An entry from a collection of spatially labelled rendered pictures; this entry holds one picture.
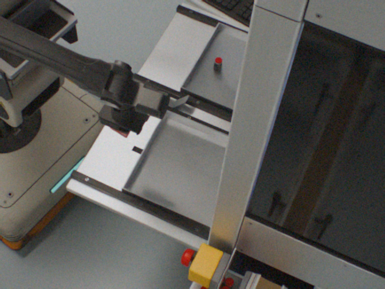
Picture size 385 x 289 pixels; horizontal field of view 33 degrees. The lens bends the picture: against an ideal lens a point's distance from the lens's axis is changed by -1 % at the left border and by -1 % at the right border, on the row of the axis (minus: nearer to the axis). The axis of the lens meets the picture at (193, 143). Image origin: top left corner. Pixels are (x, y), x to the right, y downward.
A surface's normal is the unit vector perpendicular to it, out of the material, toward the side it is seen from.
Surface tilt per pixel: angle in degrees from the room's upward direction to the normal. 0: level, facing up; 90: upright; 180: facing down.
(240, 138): 90
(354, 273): 90
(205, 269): 0
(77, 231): 0
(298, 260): 90
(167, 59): 0
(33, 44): 49
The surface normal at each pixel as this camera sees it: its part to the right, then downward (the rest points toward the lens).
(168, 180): 0.05, -0.49
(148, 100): -0.02, -0.11
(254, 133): -0.43, 0.78
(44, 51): 0.60, 0.13
